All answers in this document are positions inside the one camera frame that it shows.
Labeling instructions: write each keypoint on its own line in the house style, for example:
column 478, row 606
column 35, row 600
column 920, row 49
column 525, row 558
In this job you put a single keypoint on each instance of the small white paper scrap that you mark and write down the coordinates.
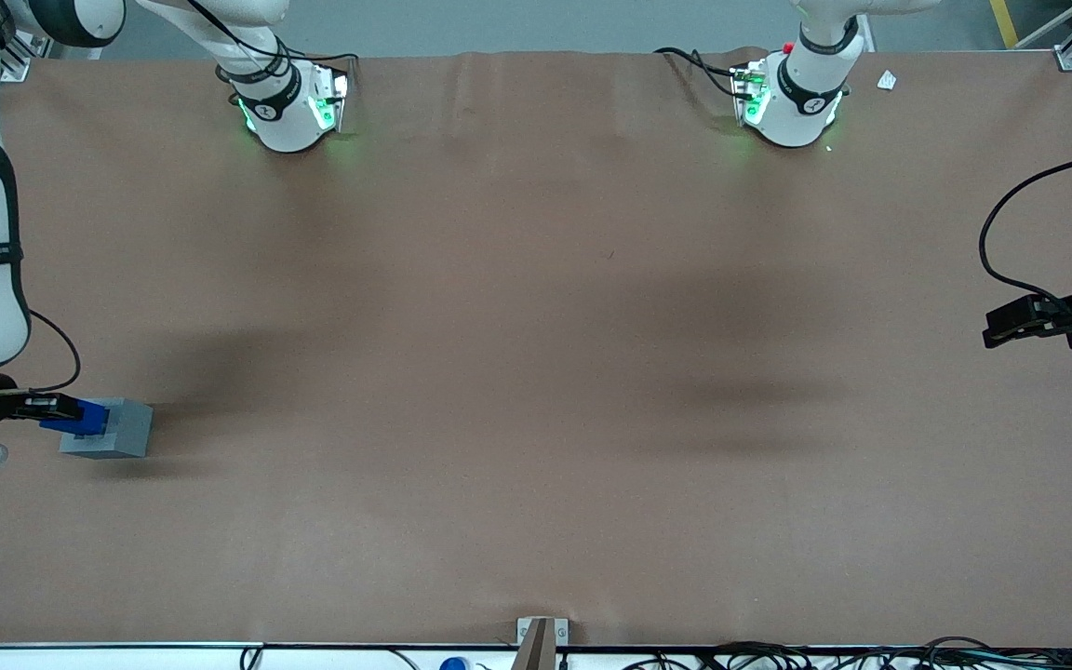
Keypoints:
column 887, row 81

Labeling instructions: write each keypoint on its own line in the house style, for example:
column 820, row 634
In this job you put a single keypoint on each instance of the brown table cover mat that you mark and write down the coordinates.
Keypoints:
column 536, row 372

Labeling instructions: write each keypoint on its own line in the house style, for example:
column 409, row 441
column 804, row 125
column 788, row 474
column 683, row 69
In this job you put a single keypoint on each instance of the brown camera post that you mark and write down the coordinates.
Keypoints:
column 536, row 647

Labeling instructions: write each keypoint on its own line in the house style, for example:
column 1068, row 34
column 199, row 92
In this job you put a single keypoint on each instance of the metal corner bracket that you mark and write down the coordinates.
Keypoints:
column 1071, row 60
column 17, row 70

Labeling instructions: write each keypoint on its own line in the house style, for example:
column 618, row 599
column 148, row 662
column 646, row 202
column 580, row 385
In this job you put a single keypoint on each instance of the blue plastic peg part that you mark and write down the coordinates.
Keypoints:
column 94, row 419

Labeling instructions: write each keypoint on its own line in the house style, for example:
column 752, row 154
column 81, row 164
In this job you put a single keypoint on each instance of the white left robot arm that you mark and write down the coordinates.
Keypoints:
column 806, row 102

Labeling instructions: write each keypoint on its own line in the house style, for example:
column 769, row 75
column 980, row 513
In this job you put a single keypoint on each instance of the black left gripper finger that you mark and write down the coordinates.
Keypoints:
column 1020, row 321

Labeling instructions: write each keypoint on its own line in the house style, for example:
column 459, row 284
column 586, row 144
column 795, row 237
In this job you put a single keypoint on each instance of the gray metal mounting bracket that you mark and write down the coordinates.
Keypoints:
column 562, row 633

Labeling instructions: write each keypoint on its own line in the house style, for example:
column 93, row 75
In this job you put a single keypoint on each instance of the small blue round object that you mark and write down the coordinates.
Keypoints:
column 454, row 664

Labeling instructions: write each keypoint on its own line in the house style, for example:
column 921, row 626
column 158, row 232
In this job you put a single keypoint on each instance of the gray square socket base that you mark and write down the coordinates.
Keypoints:
column 127, row 428

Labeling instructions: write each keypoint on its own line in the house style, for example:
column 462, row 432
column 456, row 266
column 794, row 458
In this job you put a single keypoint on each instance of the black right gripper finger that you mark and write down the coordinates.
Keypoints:
column 47, row 407

